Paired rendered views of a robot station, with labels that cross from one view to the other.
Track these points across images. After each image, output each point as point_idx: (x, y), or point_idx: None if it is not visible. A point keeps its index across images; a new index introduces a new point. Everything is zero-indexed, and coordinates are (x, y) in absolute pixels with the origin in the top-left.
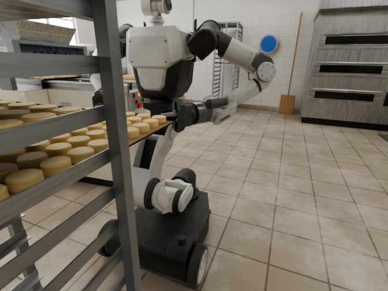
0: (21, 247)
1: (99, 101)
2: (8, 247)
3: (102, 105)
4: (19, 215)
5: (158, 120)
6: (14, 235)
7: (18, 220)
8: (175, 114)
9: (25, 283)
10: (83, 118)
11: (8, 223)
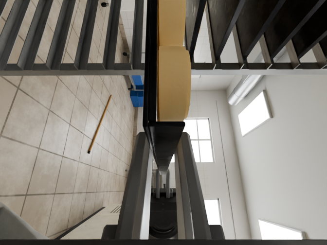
0: (43, 64)
1: (174, 196)
2: (53, 54)
3: (169, 191)
4: (77, 65)
5: (183, 1)
6: (61, 61)
7: (71, 68)
8: (192, 203)
9: (3, 59)
10: None
11: (77, 53)
